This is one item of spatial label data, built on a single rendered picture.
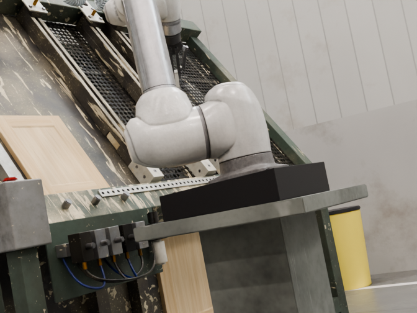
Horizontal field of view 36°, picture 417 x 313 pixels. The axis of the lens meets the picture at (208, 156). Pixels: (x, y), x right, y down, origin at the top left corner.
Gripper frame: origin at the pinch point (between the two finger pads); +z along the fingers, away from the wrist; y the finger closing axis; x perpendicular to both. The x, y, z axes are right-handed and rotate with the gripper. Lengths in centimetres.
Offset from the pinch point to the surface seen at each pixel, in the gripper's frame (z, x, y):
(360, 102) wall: 140, -201, -158
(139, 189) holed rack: 22, 44, 22
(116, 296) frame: 62, 55, 37
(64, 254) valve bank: 11, 87, 46
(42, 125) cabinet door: -1, 24, 54
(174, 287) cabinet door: 78, 39, 15
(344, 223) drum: 185, -109, -114
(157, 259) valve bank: 36, 68, 19
